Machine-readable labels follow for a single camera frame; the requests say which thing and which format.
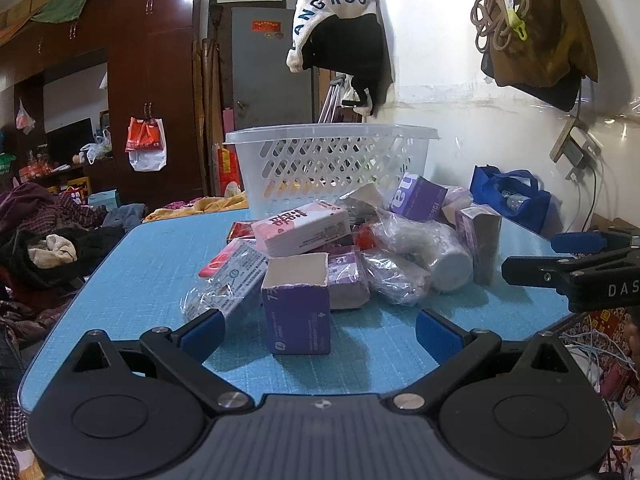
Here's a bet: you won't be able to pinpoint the dark blue pack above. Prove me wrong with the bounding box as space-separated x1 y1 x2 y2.
180 238 269 326

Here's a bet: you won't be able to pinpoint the red pink packet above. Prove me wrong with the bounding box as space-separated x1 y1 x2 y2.
198 238 244 278

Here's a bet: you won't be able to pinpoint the tall purple grey box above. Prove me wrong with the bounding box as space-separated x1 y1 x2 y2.
456 205 502 286

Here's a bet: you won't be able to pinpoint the purple carton box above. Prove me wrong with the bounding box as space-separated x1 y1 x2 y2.
262 252 331 356

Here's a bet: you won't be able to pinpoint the purple lettered box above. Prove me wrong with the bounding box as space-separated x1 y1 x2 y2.
390 172 447 222

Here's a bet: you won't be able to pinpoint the pink white tissue pack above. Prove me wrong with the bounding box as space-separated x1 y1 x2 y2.
252 200 350 258

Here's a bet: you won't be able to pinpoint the blue shopping bag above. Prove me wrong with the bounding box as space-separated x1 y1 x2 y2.
470 166 551 234

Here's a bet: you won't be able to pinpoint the purple flat box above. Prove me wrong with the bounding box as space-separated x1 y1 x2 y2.
328 247 370 311

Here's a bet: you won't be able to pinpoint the yellow patterned blanket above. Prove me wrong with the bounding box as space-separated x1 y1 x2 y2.
143 192 248 223

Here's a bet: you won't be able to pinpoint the dark clothes pile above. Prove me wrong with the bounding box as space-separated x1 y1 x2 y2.
1 182 126 350

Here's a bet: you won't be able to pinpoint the brown hanging bag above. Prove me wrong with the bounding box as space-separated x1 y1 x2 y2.
471 0 598 112

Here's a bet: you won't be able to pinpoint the orange white plastic bag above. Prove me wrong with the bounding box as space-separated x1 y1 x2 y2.
125 117 167 172

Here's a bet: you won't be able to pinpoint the black television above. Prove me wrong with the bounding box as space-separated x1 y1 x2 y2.
46 118 94 165

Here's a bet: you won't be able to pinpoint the metal crutches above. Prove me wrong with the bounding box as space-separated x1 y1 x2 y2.
318 73 347 124

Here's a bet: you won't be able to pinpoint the grey metal door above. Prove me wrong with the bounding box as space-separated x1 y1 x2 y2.
231 6 316 130

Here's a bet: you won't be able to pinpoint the dark red wooden wardrobe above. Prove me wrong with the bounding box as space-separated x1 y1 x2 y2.
1 0 207 208

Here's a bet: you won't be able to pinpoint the white black hanging jacket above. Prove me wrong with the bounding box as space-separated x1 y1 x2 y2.
286 0 386 116

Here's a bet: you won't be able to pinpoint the wall power socket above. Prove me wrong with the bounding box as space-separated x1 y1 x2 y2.
549 116 601 170

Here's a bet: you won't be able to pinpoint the coiled beige rope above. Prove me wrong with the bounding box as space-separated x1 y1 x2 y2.
470 0 542 56

